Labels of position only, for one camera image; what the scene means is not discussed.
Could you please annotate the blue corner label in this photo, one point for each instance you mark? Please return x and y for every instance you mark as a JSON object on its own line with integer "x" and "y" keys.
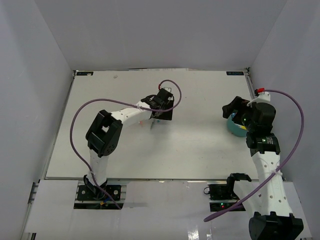
{"x": 84, "y": 73}
{"x": 234, "y": 73}

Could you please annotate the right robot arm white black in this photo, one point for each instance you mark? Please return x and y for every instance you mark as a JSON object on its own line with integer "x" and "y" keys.
{"x": 271, "y": 217}

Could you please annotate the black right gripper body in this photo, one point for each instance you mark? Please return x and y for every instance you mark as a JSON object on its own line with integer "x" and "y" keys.
{"x": 246, "y": 116}

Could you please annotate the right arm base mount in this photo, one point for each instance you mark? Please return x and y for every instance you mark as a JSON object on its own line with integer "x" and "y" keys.
{"x": 222, "y": 195}

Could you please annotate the right blue corner label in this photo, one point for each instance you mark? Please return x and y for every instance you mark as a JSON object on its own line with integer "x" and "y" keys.
{"x": 234, "y": 73}

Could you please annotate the teal round organizer container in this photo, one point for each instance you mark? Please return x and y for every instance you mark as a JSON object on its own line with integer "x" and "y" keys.
{"x": 236, "y": 129}

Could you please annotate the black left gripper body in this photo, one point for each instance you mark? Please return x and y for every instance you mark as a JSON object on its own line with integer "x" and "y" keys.
{"x": 169, "y": 106}

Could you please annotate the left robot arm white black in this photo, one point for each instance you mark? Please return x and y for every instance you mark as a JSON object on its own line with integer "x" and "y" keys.
{"x": 105, "y": 131}

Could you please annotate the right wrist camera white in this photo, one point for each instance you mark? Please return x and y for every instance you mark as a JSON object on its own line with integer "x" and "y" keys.
{"x": 261, "y": 96}

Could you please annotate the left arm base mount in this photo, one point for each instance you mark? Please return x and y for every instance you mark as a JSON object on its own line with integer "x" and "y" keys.
{"x": 89, "y": 197}

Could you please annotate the left blue corner label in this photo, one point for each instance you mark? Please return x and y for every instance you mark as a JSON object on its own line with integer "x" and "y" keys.
{"x": 84, "y": 73}

